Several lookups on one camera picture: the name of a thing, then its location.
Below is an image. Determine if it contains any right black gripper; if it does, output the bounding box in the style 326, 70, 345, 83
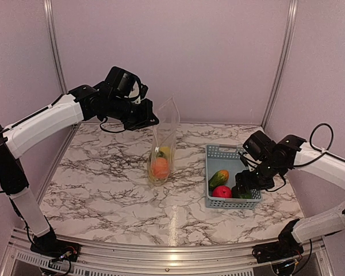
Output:
236, 158, 285, 194

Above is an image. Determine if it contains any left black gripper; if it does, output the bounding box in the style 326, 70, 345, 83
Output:
107, 94, 159, 131

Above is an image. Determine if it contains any green toy bell pepper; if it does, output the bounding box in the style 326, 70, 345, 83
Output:
236, 191, 252, 199

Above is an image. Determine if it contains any green orange toy cucumber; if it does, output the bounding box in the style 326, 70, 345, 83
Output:
208, 170, 229, 191

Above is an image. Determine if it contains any red toy apple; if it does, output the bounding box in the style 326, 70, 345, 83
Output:
212, 185, 232, 198

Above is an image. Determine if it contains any grey plastic basket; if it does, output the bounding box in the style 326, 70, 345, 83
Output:
205, 144, 262, 210

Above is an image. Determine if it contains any green toy cabbage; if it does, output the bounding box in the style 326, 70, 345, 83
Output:
149, 151, 167, 159

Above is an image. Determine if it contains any yellow toy lemon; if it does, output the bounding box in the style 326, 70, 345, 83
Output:
159, 146, 173, 159

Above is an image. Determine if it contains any clear zip top bag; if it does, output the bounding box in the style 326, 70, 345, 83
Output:
147, 97, 180, 177

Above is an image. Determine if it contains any orange toy orange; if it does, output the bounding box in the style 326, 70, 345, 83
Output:
151, 157, 170, 179

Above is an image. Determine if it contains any yellow toy banana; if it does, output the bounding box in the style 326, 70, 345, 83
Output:
148, 172, 169, 185

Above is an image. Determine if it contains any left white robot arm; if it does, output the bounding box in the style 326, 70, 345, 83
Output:
0, 85, 159, 257

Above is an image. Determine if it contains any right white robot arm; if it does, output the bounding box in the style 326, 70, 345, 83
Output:
235, 131, 345, 263

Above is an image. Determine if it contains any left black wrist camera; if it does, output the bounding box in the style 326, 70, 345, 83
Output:
99, 66, 148, 103

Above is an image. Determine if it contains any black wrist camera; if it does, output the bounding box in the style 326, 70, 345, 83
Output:
99, 66, 148, 103
239, 131, 276, 169

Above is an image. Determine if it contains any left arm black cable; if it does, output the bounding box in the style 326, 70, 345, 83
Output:
99, 117, 127, 133

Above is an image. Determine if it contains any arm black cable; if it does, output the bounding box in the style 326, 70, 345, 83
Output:
99, 117, 127, 133
293, 122, 334, 169

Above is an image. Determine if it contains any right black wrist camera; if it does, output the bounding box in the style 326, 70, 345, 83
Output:
239, 131, 276, 169

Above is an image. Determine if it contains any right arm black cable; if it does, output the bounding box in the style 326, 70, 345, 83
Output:
293, 122, 334, 169

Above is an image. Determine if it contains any left aluminium frame post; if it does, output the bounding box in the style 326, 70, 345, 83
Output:
43, 0, 75, 127

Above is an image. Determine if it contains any aluminium frame post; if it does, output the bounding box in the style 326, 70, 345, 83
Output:
43, 0, 75, 127
261, 0, 298, 129

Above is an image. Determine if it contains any right aluminium frame post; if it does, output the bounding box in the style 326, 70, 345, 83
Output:
261, 0, 298, 129

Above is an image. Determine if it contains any front aluminium rail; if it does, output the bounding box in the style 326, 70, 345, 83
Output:
0, 227, 334, 276

